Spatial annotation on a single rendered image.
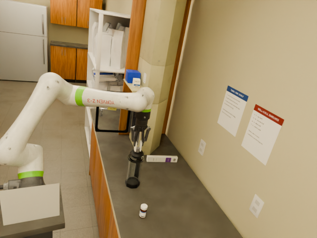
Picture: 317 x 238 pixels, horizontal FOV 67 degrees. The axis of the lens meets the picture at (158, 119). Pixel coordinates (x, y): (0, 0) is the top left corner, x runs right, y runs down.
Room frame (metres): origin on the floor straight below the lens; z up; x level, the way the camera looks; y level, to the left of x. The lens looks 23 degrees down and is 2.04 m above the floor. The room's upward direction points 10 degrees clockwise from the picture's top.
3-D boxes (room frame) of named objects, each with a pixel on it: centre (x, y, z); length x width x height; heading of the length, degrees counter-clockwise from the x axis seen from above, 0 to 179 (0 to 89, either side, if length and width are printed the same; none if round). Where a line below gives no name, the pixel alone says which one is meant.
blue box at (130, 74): (1.92, 0.27, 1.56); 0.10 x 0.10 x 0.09; 24
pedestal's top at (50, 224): (1.00, 0.62, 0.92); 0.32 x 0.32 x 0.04; 29
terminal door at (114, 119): (1.96, 0.41, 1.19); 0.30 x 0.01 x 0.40; 107
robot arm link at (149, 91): (1.34, 0.10, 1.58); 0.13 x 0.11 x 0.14; 168
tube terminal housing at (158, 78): (1.92, 0.07, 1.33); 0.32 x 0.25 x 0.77; 24
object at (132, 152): (1.35, 0.10, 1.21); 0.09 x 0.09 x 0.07
